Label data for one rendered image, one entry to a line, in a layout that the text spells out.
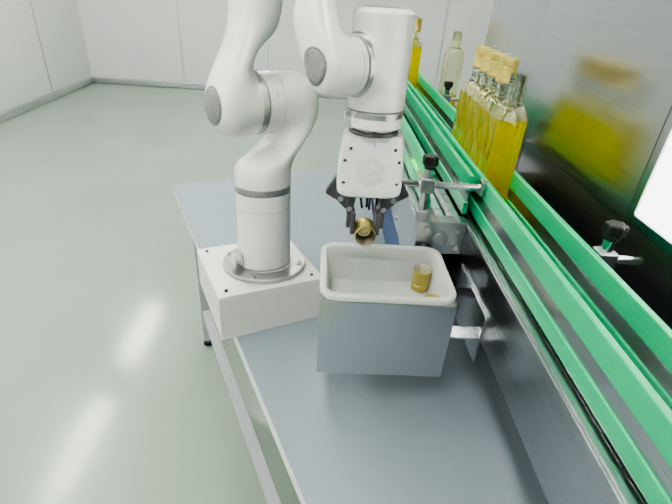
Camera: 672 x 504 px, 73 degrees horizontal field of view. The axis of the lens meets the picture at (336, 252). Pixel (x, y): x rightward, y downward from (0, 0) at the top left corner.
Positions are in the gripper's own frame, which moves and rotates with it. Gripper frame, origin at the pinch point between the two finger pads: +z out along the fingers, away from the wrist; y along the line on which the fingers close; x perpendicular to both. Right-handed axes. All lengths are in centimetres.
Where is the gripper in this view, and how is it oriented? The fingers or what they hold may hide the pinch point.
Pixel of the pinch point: (364, 220)
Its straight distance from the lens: 76.4
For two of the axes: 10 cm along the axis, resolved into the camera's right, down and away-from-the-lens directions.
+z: -0.6, 8.7, 4.9
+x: -0.3, -4.9, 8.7
